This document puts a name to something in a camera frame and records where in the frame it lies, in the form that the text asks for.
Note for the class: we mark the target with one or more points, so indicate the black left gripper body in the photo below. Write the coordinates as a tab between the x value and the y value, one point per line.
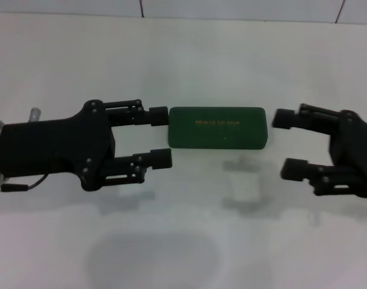
57	144

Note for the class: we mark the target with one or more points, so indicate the green glasses case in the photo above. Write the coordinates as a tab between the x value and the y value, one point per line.
216	135

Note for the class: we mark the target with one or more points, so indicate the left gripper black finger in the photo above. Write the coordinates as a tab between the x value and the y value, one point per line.
158	116
159	159

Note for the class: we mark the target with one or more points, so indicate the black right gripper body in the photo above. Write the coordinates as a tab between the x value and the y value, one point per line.
352	141

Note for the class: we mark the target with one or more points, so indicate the translucent left wrist connector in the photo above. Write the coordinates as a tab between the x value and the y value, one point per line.
35	115

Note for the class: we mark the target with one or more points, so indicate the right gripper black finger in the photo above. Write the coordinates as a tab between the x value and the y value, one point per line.
294	170
284	119

